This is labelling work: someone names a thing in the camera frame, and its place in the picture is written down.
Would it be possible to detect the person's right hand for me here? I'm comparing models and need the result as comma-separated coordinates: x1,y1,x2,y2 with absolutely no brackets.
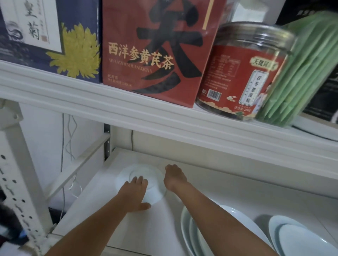
163,164,188,193

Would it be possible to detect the person's left hand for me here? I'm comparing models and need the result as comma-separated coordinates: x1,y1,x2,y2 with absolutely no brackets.
118,177,151,213

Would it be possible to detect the round printed pale green plate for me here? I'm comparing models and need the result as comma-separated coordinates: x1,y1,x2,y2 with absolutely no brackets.
115,163,167,206

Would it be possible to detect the stack of pale green plates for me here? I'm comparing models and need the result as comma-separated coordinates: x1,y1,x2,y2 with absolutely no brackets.
180,204,274,256

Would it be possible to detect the person's right forearm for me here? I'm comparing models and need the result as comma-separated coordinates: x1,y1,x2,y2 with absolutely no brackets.
174,182,280,256

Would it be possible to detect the person's left forearm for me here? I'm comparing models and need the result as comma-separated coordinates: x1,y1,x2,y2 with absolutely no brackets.
46,195,138,256

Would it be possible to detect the clear jar red label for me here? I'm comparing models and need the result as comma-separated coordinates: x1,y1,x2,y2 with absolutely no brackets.
195,22,296,123

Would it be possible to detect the dark red tea box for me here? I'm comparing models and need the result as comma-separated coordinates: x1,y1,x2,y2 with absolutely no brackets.
101,0,227,109

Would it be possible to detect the dark blue box yellow flower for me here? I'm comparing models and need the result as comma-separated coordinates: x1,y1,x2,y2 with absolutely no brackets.
0,0,103,84

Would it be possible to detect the row of green sachets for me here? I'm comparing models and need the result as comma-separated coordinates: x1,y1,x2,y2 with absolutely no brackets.
255,12,338,127

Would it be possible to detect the black tub bean picture label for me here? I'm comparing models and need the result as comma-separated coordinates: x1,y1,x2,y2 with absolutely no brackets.
292,60,338,142

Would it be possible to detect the clear plastic packet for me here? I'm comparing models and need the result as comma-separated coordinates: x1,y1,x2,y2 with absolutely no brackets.
230,0,287,26

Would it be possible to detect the tall black box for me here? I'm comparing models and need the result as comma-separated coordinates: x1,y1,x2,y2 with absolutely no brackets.
274,0,338,26

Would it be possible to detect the grey metal rack post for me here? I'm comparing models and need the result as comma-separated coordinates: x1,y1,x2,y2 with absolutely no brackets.
104,124,111,161

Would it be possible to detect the white metal rail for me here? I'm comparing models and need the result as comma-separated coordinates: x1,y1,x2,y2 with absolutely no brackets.
46,133,111,201

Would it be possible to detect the thin white cable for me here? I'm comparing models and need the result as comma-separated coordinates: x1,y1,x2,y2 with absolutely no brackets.
61,113,82,222

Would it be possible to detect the white perforated rack post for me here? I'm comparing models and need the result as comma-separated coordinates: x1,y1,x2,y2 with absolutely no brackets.
0,99,57,256

